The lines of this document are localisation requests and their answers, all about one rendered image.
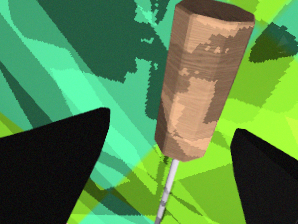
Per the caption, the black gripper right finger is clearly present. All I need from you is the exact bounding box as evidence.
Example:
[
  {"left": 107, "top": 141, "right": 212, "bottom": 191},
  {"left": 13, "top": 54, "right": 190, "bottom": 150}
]
[{"left": 230, "top": 128, "right": 298, "bottom": 224}]

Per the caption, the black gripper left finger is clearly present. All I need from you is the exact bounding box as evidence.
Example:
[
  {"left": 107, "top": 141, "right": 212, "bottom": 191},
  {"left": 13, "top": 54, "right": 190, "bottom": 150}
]
[{"left": 0, "top": 107, "right": 110, "bottom": 224}]

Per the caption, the wooden-handled metal pick tool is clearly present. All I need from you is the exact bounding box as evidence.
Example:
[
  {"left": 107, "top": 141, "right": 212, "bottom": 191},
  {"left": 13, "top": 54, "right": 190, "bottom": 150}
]
[{"left": 154, "top": 0, "right": 255, "bottom": 224}]

